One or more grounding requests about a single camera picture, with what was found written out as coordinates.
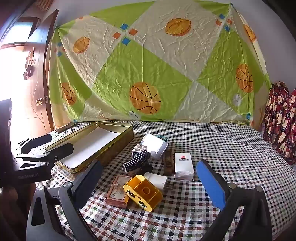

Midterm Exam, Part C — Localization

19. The basketball print bed sheet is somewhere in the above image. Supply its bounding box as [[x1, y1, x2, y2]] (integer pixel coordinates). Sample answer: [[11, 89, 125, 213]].
[[47, 1, 272, 127]]

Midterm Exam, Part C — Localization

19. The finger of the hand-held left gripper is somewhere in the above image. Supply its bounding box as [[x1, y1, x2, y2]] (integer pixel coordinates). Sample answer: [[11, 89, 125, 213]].
[[16, 134, 52, 153], [14, 142, 74, 167]]

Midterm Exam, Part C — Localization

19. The white building block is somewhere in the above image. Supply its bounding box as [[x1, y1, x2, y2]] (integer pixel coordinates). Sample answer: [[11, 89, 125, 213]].
[[131, 144, 145, 160]]

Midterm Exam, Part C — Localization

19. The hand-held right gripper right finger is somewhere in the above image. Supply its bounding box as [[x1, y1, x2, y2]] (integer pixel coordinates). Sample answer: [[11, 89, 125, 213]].
[[196, 160, 273, 241]]

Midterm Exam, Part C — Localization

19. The clear plastic lid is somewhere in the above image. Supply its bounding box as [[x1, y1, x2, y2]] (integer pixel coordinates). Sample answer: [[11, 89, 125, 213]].
[[141, 133, 168, 160]]

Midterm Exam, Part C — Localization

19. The dark smartphone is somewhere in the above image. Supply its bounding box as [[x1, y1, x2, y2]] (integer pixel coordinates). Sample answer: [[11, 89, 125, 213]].
[[55, 122, 78, 133]]

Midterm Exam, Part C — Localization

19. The red door ornament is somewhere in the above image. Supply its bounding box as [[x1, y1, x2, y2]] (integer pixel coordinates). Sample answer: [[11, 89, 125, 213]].
[[23, 47, 36, 80]]

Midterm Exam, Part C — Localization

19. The red plaid bear pillow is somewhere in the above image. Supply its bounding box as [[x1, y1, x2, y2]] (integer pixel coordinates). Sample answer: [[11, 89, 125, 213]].
[[276, 88, 296, 165], [264, 81, 289, 149]]

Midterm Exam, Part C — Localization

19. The white carton box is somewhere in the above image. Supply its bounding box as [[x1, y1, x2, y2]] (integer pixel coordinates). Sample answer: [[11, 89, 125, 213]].
[[174, 152, 195, 181]]

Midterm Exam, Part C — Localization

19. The checkered tablecloth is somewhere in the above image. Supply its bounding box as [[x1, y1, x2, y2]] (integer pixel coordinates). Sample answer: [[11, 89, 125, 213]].
[[35, 119, 296, 241]]

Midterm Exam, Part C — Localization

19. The gold tin box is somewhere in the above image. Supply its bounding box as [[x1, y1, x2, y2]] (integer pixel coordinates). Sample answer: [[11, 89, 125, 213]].
[[45, 120, 134, 174]]

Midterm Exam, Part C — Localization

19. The yellow face pen holder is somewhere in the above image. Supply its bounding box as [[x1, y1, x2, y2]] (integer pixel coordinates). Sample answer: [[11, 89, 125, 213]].
[[123, 175, 163, 212]]

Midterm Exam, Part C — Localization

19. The brown wooden comb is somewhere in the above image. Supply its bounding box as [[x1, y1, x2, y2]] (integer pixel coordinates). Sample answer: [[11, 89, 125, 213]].
[[162, 148, 175, 178]]

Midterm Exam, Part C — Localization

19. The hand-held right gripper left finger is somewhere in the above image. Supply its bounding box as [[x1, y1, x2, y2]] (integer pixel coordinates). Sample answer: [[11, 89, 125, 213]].
[[26, 159, 103, 241]]

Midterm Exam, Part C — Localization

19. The black toothed hair clip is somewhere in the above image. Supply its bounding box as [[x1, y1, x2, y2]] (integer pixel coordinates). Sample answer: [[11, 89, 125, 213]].
[[121, 149, 152, 173]]

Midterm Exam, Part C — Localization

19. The wooden door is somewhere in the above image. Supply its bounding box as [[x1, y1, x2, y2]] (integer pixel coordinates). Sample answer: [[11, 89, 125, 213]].
[[0, 0, 59, 134]]

